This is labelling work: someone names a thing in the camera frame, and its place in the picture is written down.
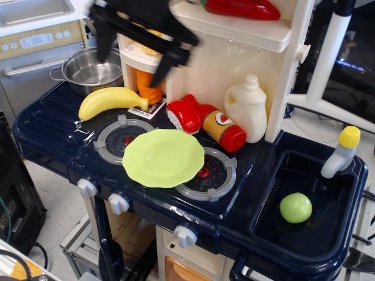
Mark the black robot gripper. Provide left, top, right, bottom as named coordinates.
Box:
left=89, top=1, right=199, bottom=87

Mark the green toy pear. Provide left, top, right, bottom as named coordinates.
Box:
left=279, top=193, right=313, bottom=224

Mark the light green plastic plate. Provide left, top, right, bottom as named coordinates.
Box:
left=122, top=129, right=204, bottom=188

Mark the yellow toy corn cob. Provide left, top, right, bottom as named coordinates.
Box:
left=142, top=29, right=163, bottom=56

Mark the orange toy carrot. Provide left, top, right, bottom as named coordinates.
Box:
left=136, top=70, right=162, bottom=105

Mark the yellow toy banana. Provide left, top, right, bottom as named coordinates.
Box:
left=79, top=87, right=149, bottom=121

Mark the stainless steel pot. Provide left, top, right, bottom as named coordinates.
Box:
left=49, top=47, right=124, bottom=97

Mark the small printed label card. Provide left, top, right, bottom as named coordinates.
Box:
left=127, top=98, right=167, bottom=121

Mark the toy dishwasher appliance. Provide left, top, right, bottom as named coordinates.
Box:
left=1, top=1, right=90, bottom=122

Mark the grey left stove burner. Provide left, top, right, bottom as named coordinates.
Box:
left=94, top=115, right=155, bottom=165

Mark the grey stove burner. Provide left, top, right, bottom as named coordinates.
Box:
left=94, top=115, right=155, bottom=165
left=175, top=147, right=237, bottom=202

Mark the red toy ketchup bottle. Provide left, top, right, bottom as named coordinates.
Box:
left=183, top=94, right=247, bottom=153

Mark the cream toy detergent jug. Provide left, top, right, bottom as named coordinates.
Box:
left=224, top=74, right=267, bottom=143

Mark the red toy chili pepper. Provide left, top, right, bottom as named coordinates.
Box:
left=200, top=0, right=281, bottom=20

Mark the cream toy kitchen shelf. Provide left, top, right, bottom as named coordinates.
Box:
left=112, top=0, right=316, bottom=146

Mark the grey right stove burner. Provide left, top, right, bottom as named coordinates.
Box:
left=175, top=147, right=237, bottom=202

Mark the grey left stove knob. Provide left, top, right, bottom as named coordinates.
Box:
left=77, top=179, right=98, bottom=200

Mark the grey stove knob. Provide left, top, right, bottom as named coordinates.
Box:
left=173, top=225, right=197, bottom=249
left=108, top=193, right=130, bottom=215
left=77, top=179, right=98, bottom=200

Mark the grey middle stove knob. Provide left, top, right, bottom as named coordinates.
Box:
left=108, top=193, right=130, bottom=215

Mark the white metal stand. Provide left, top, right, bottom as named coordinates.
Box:
left=288, top=1, right=374, bottom=133

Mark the grey right stove knob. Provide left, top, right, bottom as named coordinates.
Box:
left=173, top=225, right=197, bottom=249

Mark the black computer case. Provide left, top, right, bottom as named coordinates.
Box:
left=1, top=121, right=47, bottom=255

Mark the navy toy kitchen counter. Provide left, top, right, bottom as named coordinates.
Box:
left=13, top=83, right=368, bottom=280

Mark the grey yellow toy faucet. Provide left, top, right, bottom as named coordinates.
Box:
left=321, top=126, right=361, bottom=179

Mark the yellow cloth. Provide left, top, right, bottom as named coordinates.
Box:
left=10, top=260, right=43, bottom=280

